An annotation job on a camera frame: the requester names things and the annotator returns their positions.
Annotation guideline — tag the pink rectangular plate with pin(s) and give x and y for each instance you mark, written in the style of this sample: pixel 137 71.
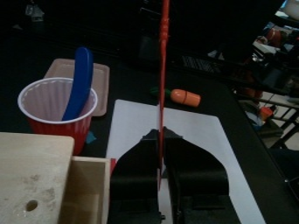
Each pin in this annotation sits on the pink rectangular plate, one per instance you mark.
pixel 100 84

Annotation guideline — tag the small teal paper scrap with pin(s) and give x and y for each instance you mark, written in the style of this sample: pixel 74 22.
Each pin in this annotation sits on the small teal paper scrap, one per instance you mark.
pixel 90 137

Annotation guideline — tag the red plastic cup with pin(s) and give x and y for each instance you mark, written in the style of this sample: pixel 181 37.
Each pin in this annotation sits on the red plastic cup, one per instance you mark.
pixel 54 116

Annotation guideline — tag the orange toy carrot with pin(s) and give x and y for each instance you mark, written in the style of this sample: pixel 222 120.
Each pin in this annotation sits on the orange toy carrot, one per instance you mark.
pixel 181 96

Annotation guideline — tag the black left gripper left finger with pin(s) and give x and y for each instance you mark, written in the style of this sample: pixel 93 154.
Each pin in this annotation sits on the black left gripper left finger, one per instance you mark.
pixel 134 175

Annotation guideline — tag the light wooden box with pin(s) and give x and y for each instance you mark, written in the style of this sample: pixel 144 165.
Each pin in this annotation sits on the light wooden box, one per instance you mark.
pixel 40 178

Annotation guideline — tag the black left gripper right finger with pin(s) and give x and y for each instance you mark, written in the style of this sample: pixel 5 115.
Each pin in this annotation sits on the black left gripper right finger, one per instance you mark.
pixel 194 175

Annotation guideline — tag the blue plastic utensil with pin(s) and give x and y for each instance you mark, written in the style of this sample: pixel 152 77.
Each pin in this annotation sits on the blue plastic utensil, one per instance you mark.
pixel 80 84

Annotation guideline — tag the thin red toy knife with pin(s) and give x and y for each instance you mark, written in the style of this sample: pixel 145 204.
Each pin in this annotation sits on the thin red toy knife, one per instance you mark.
pixel 164 73

